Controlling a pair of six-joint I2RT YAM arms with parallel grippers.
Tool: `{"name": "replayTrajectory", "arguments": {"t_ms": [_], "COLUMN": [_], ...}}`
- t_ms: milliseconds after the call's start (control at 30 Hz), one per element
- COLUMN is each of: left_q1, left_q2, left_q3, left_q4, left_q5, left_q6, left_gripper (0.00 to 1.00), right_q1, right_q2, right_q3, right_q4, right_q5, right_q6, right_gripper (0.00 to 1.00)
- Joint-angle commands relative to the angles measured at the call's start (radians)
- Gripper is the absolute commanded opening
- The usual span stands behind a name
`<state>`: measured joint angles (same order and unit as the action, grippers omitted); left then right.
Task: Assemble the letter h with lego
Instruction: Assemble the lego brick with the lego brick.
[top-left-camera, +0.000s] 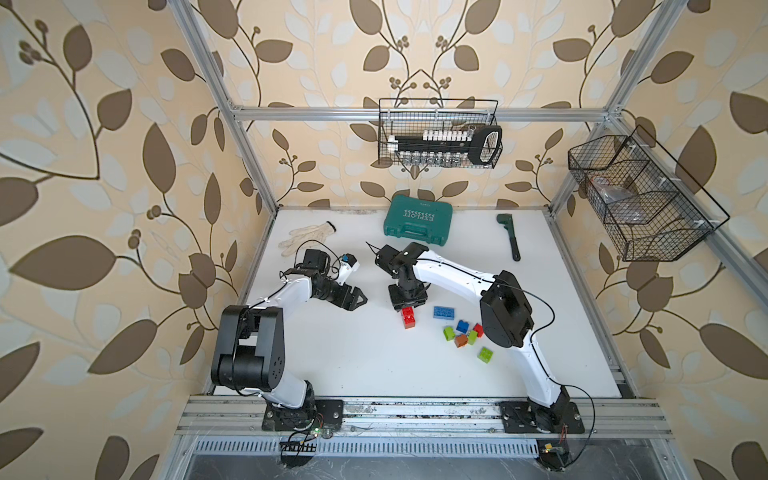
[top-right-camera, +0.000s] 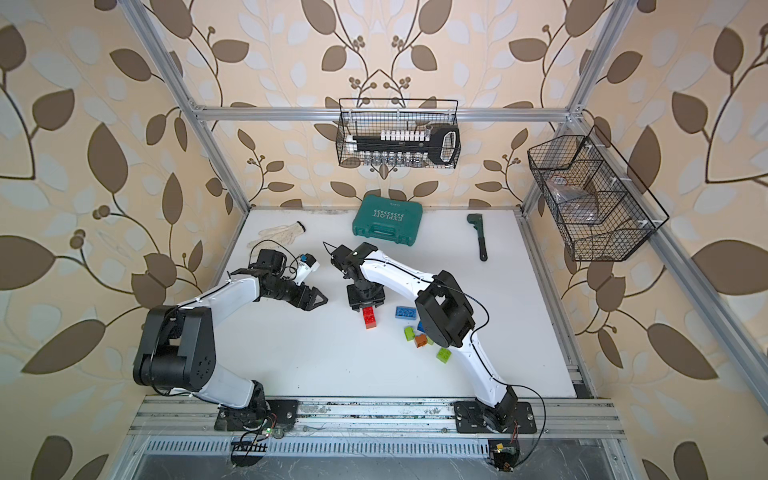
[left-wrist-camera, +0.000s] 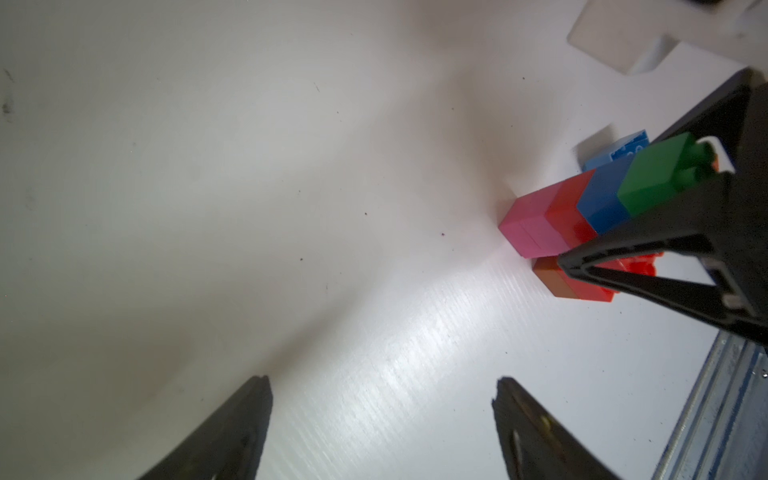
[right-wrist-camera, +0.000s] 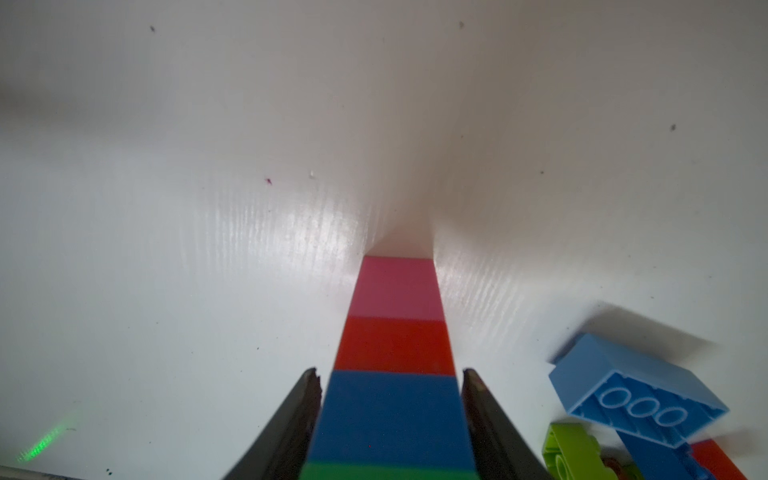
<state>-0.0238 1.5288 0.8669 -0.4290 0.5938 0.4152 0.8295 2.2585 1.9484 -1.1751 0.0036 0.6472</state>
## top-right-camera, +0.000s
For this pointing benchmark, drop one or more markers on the aluminium front rail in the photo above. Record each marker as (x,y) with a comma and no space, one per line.
(349,417)

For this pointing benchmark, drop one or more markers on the green black wrench tool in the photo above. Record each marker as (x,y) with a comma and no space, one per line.
(476,221)

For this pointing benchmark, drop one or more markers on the black wire basket centre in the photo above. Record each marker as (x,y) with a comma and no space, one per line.
(372,114)

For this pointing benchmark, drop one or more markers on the black wire basket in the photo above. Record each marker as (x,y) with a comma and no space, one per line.
(601,207)
(372,114)

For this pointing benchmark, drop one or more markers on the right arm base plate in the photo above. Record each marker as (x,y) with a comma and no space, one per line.
(473,417)

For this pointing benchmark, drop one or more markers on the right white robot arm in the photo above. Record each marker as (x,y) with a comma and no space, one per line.
(445,312)

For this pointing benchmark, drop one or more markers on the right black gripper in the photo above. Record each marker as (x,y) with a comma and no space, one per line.
(377,299)

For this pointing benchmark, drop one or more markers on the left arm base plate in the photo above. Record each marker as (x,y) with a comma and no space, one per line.
(258,415)

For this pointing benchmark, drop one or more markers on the green plastic tool case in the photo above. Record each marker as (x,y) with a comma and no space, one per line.
(386,219)

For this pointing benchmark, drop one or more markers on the small circuit board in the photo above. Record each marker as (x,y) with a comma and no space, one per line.
(251,447)
(503,455)

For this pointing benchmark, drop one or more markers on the plastic bag in basket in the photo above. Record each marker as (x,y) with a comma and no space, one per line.
(573,205)

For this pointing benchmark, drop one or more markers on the small circuit board right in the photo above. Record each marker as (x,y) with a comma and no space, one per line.
(503,455)

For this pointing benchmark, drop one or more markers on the black white socket tool set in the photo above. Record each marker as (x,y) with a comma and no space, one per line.
(433,146)

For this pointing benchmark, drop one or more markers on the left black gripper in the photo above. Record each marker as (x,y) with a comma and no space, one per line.
(306,304)

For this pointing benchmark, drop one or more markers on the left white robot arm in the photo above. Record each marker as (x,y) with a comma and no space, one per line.
(177,352)

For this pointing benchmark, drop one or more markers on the brown lego brick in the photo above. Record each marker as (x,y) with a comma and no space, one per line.
(420,341)

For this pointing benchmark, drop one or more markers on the blue long lego brick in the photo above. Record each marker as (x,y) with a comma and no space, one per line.
(406,313)

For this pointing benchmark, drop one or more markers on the red long lego brick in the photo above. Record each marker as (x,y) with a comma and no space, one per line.
(369,317)

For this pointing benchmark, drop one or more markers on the lime green small lego brick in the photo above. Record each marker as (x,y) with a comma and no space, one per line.
(444,355)

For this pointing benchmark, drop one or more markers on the black wire basket right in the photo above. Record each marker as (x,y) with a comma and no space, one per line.
(601,207)

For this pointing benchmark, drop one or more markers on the small circuit board left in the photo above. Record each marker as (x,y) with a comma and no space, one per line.
(251,447)

